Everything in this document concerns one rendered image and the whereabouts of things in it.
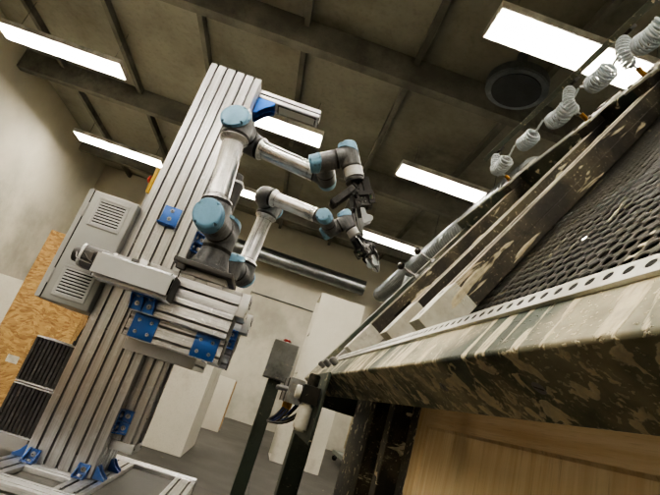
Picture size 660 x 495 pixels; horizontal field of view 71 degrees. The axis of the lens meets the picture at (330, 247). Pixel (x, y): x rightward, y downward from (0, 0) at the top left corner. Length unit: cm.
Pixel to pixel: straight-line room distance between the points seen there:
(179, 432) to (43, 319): 153
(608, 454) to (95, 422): 166
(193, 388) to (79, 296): 245
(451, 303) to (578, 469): 40
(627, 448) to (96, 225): 185
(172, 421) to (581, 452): 379
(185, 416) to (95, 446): 237
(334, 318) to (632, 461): 530
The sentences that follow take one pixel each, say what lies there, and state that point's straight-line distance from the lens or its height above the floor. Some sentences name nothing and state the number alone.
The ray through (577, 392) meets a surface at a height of 77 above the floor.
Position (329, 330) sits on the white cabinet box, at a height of 162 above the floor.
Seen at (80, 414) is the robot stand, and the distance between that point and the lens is 203.
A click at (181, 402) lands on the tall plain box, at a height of 40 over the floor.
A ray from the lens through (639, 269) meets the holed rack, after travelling 49.
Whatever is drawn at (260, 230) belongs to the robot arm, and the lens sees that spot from 250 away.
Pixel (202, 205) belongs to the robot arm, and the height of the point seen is 122.
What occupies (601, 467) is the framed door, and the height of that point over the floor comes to 72.
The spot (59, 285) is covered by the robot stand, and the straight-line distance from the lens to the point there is 205.
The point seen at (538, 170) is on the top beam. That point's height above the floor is 186.
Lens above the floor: 68
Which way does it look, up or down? 19 degrees up
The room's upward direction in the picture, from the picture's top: 18 degrees clockwise
